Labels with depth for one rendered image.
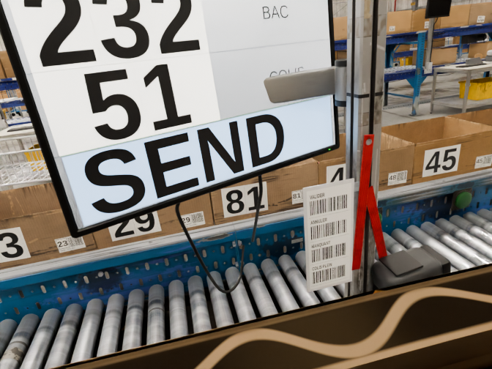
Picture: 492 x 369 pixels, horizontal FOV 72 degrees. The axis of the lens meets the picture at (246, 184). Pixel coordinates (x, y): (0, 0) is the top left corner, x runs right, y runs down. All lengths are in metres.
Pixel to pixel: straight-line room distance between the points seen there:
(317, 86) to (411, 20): 6.47
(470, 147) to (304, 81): 1.10
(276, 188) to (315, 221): 0.65
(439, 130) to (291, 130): 1.34
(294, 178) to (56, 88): 0.89
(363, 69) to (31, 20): 0.40
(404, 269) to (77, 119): 0.53
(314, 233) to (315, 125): 0.20
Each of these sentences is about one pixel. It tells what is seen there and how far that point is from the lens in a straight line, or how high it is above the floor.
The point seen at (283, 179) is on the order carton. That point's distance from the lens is 1.18.
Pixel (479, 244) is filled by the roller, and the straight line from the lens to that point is 1.41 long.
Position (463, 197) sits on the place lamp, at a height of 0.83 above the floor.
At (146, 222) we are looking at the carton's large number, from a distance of 1.16.
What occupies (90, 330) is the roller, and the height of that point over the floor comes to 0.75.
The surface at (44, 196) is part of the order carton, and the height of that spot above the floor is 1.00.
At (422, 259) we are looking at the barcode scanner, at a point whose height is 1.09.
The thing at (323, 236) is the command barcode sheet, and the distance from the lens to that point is 0.57.
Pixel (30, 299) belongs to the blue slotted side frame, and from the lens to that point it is 1.33.
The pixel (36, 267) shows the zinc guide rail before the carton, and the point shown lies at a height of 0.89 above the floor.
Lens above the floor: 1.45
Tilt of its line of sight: 22 degrees down
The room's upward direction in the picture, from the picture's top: 6 degrees counter-clockwise
